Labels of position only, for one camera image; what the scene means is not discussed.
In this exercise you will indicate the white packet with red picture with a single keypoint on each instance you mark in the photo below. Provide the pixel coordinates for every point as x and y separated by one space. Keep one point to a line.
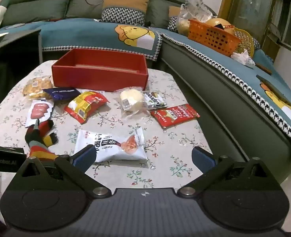
37 109

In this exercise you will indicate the blue bear sofa cover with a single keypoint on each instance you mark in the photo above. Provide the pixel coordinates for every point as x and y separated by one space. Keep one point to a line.
86 34
254 84

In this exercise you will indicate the yellow round object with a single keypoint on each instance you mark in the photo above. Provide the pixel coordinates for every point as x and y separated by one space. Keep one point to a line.
218 22

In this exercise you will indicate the green sofa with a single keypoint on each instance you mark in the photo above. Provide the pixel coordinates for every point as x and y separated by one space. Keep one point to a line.
209 84

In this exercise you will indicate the flat red snack packet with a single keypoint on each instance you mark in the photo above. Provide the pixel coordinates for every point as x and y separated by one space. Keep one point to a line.
175 115

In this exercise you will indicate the white and green snack packet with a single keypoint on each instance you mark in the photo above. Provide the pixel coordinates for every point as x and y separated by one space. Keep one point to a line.
155 100

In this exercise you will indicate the clear plastic bag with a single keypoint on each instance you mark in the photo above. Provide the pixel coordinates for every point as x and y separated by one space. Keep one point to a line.
190 12

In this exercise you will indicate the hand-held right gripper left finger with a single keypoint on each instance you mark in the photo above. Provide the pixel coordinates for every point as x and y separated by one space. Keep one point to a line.
84 156

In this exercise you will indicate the red and yellow snack packet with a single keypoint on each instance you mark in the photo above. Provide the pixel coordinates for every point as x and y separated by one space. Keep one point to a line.
86 105

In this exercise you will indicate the orange houndstooth pillow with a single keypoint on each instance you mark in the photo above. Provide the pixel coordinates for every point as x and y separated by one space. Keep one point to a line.
173 19
125 9

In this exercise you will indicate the floral tablecloth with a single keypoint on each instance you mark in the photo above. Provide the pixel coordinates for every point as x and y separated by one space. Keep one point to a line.
147 175

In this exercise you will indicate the clear packet with pale bun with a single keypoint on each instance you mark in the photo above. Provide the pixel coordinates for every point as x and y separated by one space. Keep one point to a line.
131 98

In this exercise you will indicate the dark blue snack packet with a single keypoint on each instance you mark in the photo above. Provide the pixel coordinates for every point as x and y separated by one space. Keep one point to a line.
61 93

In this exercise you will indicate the red cardboard box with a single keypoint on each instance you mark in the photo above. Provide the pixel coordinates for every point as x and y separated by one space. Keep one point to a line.
98 79

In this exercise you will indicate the clear cracker packet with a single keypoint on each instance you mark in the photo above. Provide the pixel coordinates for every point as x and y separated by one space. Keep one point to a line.
35 87

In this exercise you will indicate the large white snack packet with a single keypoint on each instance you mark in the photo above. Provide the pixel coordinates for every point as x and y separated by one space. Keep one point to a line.
110 144

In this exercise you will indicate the orange plastic basket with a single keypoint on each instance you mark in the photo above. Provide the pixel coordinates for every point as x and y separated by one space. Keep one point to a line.
209 38

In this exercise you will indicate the yellow perforated basket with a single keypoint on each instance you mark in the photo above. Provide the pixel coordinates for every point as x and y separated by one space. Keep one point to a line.
245 39

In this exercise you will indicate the crumpled white tissue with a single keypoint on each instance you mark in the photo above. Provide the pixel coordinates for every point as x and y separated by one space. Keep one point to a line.
243 58

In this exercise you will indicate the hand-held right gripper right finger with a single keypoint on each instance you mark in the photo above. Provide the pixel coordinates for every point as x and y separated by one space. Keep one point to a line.
201 156

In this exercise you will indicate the green sofa back cushion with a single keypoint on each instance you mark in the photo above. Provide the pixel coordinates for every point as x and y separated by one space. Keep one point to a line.
86 11
160 9
41 5

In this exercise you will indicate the person's left hand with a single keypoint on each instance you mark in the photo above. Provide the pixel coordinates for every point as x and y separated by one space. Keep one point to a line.
37 140

